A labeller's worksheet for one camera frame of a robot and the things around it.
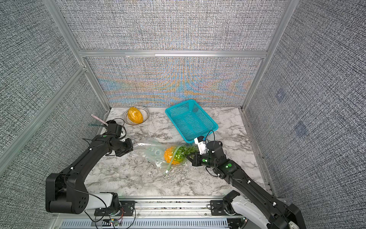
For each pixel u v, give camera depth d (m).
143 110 1.17
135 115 1.06
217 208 0.73
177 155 0.80
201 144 0.70
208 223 0.70
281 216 0.40
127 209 0.74
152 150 0.95
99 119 0.96
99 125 0.93
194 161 0.66
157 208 0.75
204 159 0.66
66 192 0.41
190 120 1.13
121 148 0.72
